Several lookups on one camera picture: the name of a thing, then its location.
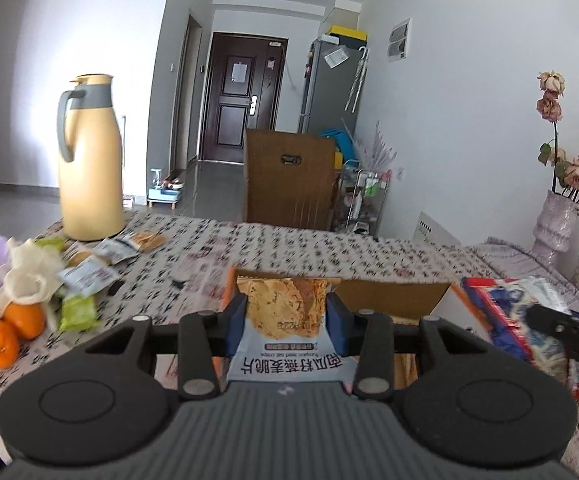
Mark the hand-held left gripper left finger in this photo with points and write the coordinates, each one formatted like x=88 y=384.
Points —
x=236 y=325

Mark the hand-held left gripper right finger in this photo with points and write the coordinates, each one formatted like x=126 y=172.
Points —
x=339 y=327

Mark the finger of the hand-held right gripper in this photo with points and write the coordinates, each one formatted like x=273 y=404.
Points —
x=549 y=320

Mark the red edged snack packet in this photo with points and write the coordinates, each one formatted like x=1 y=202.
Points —
x=509 y=320

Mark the oat crisp snack packet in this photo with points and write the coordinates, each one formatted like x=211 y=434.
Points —
x=284 y=320

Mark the red pumpkin print cardboard box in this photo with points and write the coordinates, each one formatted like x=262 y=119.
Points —
x=394 y=300

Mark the grey striped cloth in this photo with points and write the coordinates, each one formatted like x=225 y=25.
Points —
x=509 y=260

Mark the pink textured vase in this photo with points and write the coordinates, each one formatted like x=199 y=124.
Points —
x=554 y=225

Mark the brown wooden chair back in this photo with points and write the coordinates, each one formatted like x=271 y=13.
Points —
x=289 y=185

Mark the small blue stool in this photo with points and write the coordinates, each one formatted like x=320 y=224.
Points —
x=165 y=192

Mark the dried pink roses bouquet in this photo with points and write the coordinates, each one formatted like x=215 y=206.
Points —
x=577 y=170

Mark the scatter of small snack packets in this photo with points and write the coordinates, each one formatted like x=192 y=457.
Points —
x=89 y=275

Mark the white dried grass bunch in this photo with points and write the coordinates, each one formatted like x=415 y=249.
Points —
x=379 y=145

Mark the blue plastic basin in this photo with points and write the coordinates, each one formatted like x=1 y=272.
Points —
x=337 y=140

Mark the mop pole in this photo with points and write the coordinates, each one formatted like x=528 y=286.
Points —
x=124 y=155

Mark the yellow thermos jug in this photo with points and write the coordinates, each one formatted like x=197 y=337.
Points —
x=92 y=170

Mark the cream crumpled bag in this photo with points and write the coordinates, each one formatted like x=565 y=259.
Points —
x=27 y=275

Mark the dark brown front door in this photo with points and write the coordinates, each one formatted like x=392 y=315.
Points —
x=242 y=110

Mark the grey refrigerator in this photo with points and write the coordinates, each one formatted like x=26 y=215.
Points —
x=329 y=100

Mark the grey interior doorway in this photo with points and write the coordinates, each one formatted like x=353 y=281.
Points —
x=187 y=90

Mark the white umbrella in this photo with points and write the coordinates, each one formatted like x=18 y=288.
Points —
x=357 y=80

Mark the paper notice on door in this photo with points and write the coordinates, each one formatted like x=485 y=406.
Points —
x=238 y=71

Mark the paper sheet on refrigerator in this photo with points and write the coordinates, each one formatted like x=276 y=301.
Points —
x=337 y=57

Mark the yellow box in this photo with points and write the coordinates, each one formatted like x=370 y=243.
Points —
x=348 y=32

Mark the white wall panel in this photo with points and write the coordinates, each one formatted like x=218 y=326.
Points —
x=399 y=40

